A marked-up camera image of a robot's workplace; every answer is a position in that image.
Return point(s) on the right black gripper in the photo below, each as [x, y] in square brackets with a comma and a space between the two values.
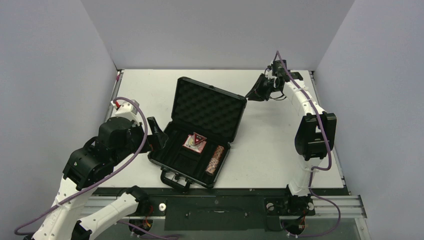
[263, 87]

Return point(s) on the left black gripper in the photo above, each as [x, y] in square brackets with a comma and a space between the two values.
[159, 136]

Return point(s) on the red playing card box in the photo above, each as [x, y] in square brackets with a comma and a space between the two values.
[199, 148]

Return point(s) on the black foam-lined carrying case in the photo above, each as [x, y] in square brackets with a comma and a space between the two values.
[204, 122]

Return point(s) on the poker chip roll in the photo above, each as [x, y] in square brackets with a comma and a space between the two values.
[212, 166]
[218, 152]

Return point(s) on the red black triangular card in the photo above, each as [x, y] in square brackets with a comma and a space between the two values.
[198, 138]

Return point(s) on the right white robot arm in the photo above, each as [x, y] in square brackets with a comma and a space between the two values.
[315, 136]

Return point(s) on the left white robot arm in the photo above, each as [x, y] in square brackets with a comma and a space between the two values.
[117, 138]

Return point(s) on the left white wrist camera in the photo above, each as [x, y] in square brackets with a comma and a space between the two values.
[126, 110]

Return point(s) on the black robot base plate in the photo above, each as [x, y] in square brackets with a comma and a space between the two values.
[225, 209]

